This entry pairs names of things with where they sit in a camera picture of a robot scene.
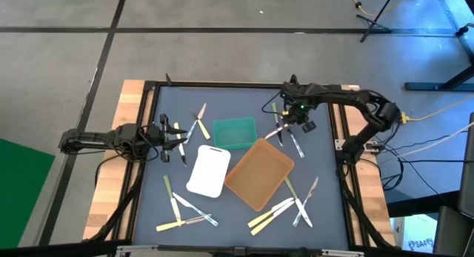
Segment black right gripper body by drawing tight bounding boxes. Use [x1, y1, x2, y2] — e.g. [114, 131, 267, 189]
[281, 96, 318, 135]

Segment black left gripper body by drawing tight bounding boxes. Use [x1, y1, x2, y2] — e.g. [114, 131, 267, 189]
[138, 113, 171, 164]

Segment white plastic bin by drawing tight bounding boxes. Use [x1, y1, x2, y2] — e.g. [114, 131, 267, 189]
[185, 144, 232, 198]

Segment green plastic bin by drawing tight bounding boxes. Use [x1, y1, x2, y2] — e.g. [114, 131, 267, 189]
[213, 116, 258, 150]

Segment brown wooden tray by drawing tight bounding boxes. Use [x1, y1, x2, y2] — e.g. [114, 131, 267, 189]
[224, 138, 296, 212]

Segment aluminium crossbar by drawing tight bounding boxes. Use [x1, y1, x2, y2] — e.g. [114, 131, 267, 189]
[116, 244, 366, 257]

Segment black tripod stand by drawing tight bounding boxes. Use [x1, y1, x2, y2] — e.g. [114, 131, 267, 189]
[355, 0, 395, 43]

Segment green floor mat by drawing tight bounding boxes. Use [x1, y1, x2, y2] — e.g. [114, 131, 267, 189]
[0, 138, 56, 250]

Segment white printed box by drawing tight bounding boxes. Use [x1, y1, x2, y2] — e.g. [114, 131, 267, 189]
[392, 213, 438, 255]

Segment dark grey cabinet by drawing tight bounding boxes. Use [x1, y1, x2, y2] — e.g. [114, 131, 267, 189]
[432, 112, 474, 257]

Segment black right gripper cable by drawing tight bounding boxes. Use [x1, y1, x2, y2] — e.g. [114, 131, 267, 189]
[261, 97, 288, 116]

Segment silver base bracket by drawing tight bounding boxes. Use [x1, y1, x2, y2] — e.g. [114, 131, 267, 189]
[334, 138, 382, 154]

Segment black table frame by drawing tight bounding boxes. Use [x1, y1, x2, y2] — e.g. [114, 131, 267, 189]
[87, 79, 395, 253]

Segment yellow extension cord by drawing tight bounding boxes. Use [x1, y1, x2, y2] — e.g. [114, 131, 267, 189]
[398, 96, 474, 124]

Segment yellow cable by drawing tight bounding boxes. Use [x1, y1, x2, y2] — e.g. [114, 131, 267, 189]
[345, 0, 413, 17]

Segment black desk leg frame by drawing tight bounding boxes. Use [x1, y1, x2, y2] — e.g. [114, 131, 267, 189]
[403, 0, 474, 92]

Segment black floor cables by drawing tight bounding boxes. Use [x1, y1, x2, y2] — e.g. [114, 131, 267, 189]
[368, 133, 474, 206]

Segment white cable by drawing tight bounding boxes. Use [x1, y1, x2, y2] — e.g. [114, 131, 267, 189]
[398, 121, 474, 158]

